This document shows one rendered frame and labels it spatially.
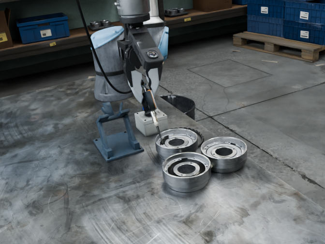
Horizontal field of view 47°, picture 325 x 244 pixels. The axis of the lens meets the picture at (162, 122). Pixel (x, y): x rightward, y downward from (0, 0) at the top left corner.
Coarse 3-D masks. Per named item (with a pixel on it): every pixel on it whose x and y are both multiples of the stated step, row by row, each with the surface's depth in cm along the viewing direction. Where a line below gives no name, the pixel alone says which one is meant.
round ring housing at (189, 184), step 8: (184, 152) 86; (192, 152) 85; (168, 160) 84; (176, 160) 85; (200, 160) 84; (208, 160) 82; (176, 168) 82; (184, 168) 84; (192, 168) 83; (208, 168) 79; (168, 176) 78; (176, 176) 77; (192, 176) 77; (200, 176) 77; (208, 176) 79; (168, 184) 81; (176, 184) 78; (184, 184) 77; (192, 184) 77; (200, 184) 78
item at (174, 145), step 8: (176, 128) 97; (168, 136) 97; (192, 136) 95; (168, 144) 92; (176, 144) 96; (184, 144) 92; (192, 144) 89; (160, 152) 91; (168, 152) 89; (176, 152) 88
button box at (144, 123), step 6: (138, 114) 107; (144, 114) 106; (156, 114) 106; (162, 114) 105; (138, 120) 106; (144, 120) 103; (150, 120) 103; (162, 120) 104; (138, 126) 107; (144, 126) 103; (150, 126) 103; (162, 126) 105; (144, 132) 104; (150, 132) 104; (156, 132) 105
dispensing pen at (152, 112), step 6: (144, 84) 94; (144, 90) 94; (144, 96) 92; (150, 96) 92; (144, 102) 93; (150, 102) 92; (144, 108) 95; (150, 108) 91; (150, 114) 93; (156, 120) 93; (156, 126) 93
